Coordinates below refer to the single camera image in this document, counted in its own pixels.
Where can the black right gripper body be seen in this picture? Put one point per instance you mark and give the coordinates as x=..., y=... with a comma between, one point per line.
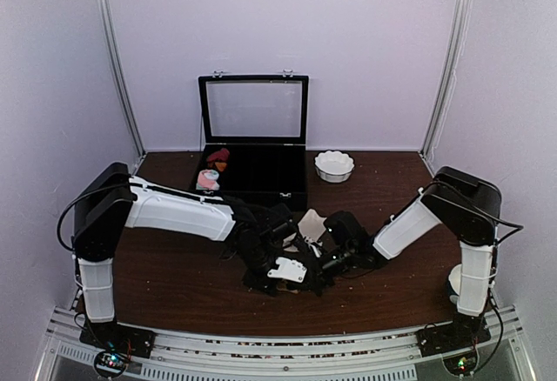
x=324, y=273

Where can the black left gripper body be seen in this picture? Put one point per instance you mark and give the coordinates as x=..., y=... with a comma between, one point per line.
x=251, y=279

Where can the beige brown cuffed sock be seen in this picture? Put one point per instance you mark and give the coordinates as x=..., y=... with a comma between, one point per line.
x=287, y=287

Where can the beige striped sock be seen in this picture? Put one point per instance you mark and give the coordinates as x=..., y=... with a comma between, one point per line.
x=310, y=225

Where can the pink mint patterned sock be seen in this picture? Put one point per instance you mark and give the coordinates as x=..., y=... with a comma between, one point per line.
x=208, y=180

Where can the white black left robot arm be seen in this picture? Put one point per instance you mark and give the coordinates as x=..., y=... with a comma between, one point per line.
x=117, y=203

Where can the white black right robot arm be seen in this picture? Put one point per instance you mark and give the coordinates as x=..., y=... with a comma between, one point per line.
x=467, y=207

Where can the maroon yellow argyle sock roll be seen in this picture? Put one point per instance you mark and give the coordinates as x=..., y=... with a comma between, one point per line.
x=218, y=160

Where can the white scalloped ceramic bowl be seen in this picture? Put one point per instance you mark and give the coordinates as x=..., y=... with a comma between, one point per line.
x=333, y=166

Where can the white blue cup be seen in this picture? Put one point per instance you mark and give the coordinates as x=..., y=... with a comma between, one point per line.
x=453, y=284

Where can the black compartment storage box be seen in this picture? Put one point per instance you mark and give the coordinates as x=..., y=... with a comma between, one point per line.
x=261, y=120

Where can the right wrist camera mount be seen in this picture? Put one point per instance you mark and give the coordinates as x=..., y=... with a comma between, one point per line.
x=314, y=246

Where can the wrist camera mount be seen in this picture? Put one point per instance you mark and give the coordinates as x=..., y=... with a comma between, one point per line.
x=288, y=269
x=314, y=246

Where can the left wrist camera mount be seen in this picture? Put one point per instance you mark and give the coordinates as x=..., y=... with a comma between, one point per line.
x=288, y=269

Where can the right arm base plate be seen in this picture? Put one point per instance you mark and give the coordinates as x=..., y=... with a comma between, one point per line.
x=463, y=332

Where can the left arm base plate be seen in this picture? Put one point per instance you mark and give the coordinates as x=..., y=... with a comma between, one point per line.
x=112, y=336

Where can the aluminium table edge rail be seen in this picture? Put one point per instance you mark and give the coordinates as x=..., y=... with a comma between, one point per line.
x=379, y=355

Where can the right aluminium frame post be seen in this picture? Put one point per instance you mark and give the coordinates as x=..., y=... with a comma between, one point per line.
x=447, y=79

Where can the aluminium frame post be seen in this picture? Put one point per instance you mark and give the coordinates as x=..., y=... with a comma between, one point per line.
x=118, y=76
x=447, y=79

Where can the left aluminium frame post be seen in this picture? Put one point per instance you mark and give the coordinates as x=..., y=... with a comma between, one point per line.
x=118, y=76

